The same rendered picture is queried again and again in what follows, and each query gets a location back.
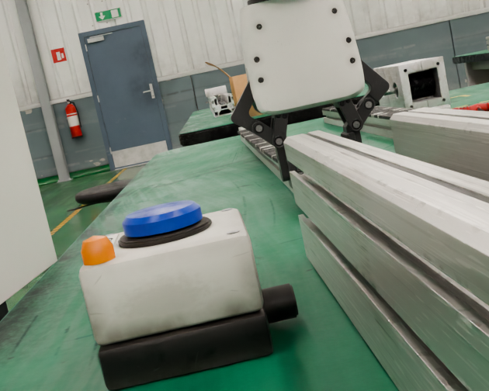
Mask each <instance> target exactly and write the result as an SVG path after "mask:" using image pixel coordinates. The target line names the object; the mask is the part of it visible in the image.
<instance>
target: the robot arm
mask: <svg viewBox="0 0 489 391"><path fill-rule="evenodd" d="M247 3H248V5H247V6H245V7H243V8H242V9H240V26H241V43H242V50H243V55H244V65H245V70H246V75H247V80H248V83H247V84H246V86H245V88H244V91H243V92H242V94H241V97H240V98H239V100H238V103H237V105H236V106H235V108H234V111H233V112H232V114H231V121H232V122H233V123H235V124H237V125H239V126H241V127H243V128H245V129H246V130H249V131H251V132H253V133H255V134H256V135H258V136H259V137H261V138H262V139H263V140H265V141H267V142H268V143H270V144H271V145H273V146H274V147H275V149H276V156H277V160H278V164H279V171H280V175H281V179H282V181H283V182H286V181H289V184H290V187H291V188H293V186H292V182H291V178H290V171H295V172H297V173H298V170H297V167H296V166H295V165H293V164H292V163H290V162H289V161H288V160H287V159H286V152H285V147H284V143H283V142H284V140H285V139H286V131H287V123H288V113H289V112H294V111H298V110H302V109H309V108H313V107H316V106H322V105H327V104H331V103H333V104H334V106H335V108H336V110H337V112H338V114H339V116H340V118H341V119H342V122H343V123H344V125H343V132H342V133H341V137H343V138H346V139H349V140H354V141H356V142H359V143H362V138H361V134H360V130H361V129H362V127H363V124H364V122H365V121H366V119H367V118H368V116H369V114H370V113H371V112H372V111H373V109H374V107H375V105H376V104H377V103H378V101H380V100H381V98H382V97H383V96H384V94H385V93H386V92H387V91H388V89H389V87H390V85H389V83H388V82H387V81H386V80H385V79H384V78H382V77H381V76H380V75H379V74H377V73H376V72H375V71H374V70H373V69H372V68H371V67H370V66H368V65H367V64H366V63H365V62H364V61H362V60H361V59H360V56H359V50H358V47H357V44H356V41H355V36H354V33H353V30H352V25H351V23H350V20H349V15H348V13H347V10H346V7H345V4H344V2H343V0H249V1H248V2H247ZM365 83H366V84H367V85H368V87H369V89H368V91H367V93H366V94H365V95H364V96H363V98H362V99H360V100H359V102H358V104H357V105H356V107H355V106H354V104H353V102H352V100H351V98H354V97H356V96H357V95H359V94H360V93H361V92H362V91H363V89H364V87H365ZM252 105H253V107H254V109H255V110H256V111H257V112H260V113H263V114H266V115H272V120H271V128H270V127H268V126H266V125H265V124H264V123H262V122H260V121H258V120H256V119H254V118H252V117H251V116H250V115H249V109H250V108H251V106H252Z"/></svg>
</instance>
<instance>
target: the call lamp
mask: <svg viewBox="0 0 489 391"><path fill-rule="evenodd" d="M81 256H82V260H83V263H84V265H97V264H101V263H104V262H107V261H111V260H113V259H114V258H115V257H116V255H115V251H114V248H113V243H112V242H111V241H110V240H109V238H108V237H107V236H106V235H100V236H92V237H90V238H88V239H86V240H84V241H83V242H82V246H81Z"/></svg>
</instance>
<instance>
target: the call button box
mask: <svg viewBox="0 0 489 391"><path fill-rule="evenodd" d="M106 236H107V237H108V238H109V240H110V241H111V242H112V243H113V248H114V251H115V255H116V257H115V258H114V259H113V260H111V261H107V262H104V263H101V264H97V265H83V266H82V267H81V269H80V271H79V280H80V283H81V289H82V292H83V296H84V299H85V305H86V308H87V311H88V317H89V320H90V324H91V327H92V333H93V336H94V339H95V341H96V342H97V344H98V345H101V346H100V349H99V354H98V356H99V362H100V365H101V369H102V374H103V378H104V381H105V384H106V387H107V389H108V390H116V389H122V388H126V387H130V386H135V385H140V384H143V383H147V382H153V381H157V380H160V379H167V378H171V377H174V376H177V375H184V374H188V373H191V372H198V371H201V370H205V369H211V368H215V367H218V366H222V365H228V364H232V363H235V362H242V361H246V360H249V359H253V358H259V357H263V356H266V355H270V354H272V353H273V348H274V347H273V343H272V336H271V333H270V329H269V324H271V323H275V322H279V321H282V320H288V319H293V318H296V317H297V315H298V309H297V301H296V298H295V295H294V291H293V287H292V285H290V284H289V283H287V284H283V285H277V286H273V287H269V288H266V289H261V286H260V282H259V278H258V271H257V268H256V263H255V257H254V253H253V249H252V245H251V238H250V237H249V234H248V231H247V229H246V226H245V223H244V221H243V219H242V216H241V214H240V212H239V211H238V209H234V208H228V209H222V210H221V211H216V212H213V213H207V214H203V218H202V219H201V220H200V221H198V222H196V223H194V224H192V225H189V226H187V227H183V228H180V229H177V230H173V231H169V232H166V233H162V234H155V235H151V236H145V237H126V236H125V235H124V232H121V233H117V234H107V235H106Z"/></svg>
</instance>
